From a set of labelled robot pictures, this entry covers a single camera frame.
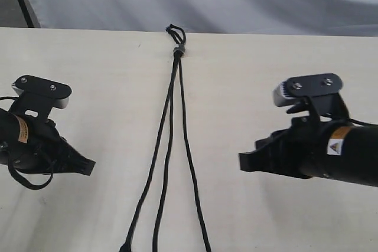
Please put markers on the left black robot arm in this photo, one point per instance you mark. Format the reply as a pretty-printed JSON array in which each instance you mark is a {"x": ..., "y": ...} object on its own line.
[{"x": 13, "y": 132}]

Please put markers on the white backdrop cloth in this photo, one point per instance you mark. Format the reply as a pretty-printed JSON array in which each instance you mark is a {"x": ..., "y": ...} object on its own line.
[{"x": 302, "y": 17}]

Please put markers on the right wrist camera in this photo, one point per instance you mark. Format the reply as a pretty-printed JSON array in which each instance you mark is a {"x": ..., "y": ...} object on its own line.
[{"x": 292, "y": 89}]

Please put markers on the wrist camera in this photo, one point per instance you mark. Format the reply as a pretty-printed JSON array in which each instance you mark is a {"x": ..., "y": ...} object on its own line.
[
  {"x": 45, "y": 88},
  {"x": 292, "y": 89}
]

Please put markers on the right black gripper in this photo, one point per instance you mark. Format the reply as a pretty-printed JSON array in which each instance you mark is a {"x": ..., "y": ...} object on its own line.
[{"x": 284, "y": 151}]

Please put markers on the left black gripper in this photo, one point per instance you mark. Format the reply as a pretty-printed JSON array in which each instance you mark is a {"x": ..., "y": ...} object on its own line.
[{"x": 46, "y": 151}]

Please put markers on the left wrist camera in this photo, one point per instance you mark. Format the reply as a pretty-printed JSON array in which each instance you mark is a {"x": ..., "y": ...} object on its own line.
[{"x": 45, "y": 88}]

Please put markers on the grey metal cable clamp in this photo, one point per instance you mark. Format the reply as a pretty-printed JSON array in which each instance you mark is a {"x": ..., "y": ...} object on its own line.
[{"x": 179, "y": 50}]

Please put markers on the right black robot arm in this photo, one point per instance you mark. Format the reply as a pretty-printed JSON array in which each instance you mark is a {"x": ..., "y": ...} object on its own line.
[{"x": 336, "y": 150}]

